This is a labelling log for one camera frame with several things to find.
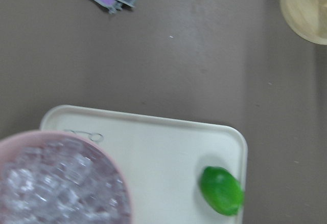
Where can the pink bowl of ice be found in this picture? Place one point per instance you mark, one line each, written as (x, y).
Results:
(58, 177)

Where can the cream plastic tray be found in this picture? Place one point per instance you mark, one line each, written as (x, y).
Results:
(160, 159)

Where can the green lime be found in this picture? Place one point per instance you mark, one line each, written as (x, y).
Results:
(221, 190)

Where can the wooden cup tree stand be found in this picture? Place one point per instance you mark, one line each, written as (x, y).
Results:
(307, 18)

